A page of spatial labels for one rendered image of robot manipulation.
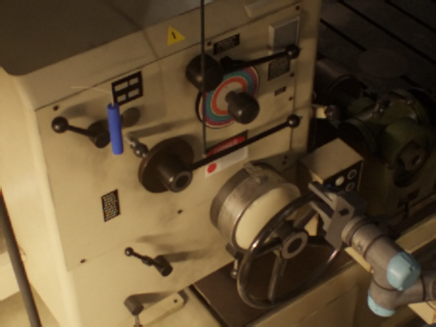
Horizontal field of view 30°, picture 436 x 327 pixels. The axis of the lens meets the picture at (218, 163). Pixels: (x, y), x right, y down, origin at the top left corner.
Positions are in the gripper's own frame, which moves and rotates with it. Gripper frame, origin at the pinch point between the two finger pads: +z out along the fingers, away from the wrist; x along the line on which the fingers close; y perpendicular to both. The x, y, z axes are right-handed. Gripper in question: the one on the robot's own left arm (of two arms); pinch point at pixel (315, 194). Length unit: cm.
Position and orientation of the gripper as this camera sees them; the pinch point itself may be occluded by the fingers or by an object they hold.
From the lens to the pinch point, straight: 197.0
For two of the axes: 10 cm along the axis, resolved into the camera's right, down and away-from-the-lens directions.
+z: -5.8, -5.6, 5.9
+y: -7.9, 2.3, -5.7
